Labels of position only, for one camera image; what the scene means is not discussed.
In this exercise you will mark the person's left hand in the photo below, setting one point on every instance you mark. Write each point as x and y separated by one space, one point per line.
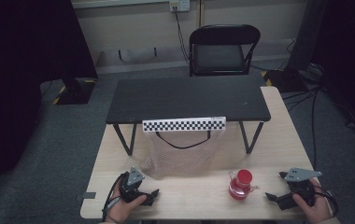
119 210

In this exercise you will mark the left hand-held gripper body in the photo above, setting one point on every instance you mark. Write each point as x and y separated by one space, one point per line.
132 179

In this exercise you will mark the white wall socket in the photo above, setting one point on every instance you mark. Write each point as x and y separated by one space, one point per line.
180 5

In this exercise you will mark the black folding chair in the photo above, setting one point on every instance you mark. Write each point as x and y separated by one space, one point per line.
224 56

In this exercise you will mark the person's right hand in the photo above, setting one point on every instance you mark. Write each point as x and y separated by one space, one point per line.
317 208

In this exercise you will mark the grey tape piece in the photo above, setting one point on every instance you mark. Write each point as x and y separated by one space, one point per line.
89 195

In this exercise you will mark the black and white checkered strip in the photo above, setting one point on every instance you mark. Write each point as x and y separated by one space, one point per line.
183 124

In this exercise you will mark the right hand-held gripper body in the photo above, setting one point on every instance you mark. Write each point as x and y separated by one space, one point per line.
301 183

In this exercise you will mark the small black table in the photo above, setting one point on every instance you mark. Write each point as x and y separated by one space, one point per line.
185 98

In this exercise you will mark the beige mesh bag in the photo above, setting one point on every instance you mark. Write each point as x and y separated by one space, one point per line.
178 160

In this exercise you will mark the black stand base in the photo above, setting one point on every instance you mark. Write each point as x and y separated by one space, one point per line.
76 91
286 81

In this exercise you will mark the black curtain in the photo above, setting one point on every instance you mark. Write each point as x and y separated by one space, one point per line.
343 46
20 77

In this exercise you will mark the clear jug with red lid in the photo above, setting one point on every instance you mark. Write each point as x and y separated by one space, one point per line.
243 183

